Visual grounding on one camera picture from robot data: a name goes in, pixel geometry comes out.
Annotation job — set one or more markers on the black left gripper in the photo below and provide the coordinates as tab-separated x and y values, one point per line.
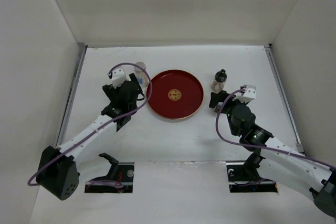
112	92

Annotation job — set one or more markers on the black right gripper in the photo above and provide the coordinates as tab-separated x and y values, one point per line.
214	98

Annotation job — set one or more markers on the blue-label jar silver lid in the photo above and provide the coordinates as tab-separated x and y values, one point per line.
140	75

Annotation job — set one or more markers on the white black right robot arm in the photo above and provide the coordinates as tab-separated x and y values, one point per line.
270	158

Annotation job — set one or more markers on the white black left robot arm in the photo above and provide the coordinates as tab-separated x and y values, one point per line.
59	167

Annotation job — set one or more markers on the tan powder bottle black cap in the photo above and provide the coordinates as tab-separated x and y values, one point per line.
219	81

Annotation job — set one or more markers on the red round lacquer tray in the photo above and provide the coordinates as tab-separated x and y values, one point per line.
175	94

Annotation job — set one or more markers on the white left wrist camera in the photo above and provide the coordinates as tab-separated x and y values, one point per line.
117	76

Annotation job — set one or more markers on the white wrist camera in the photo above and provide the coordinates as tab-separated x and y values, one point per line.
247	94
117	76

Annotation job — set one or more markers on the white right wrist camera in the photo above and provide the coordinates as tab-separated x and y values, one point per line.
247	94

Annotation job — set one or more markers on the left aluminium frame rail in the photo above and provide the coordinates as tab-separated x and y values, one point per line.
71	95

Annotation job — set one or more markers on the aluminium frame rail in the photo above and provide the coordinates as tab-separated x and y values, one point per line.
283	96
71	95

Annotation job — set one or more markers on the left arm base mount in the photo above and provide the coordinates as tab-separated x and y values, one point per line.
118	180

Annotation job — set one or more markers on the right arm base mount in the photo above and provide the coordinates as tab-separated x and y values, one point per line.
242	181

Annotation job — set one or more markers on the right aluminium frame rail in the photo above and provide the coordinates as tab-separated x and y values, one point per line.
283	96

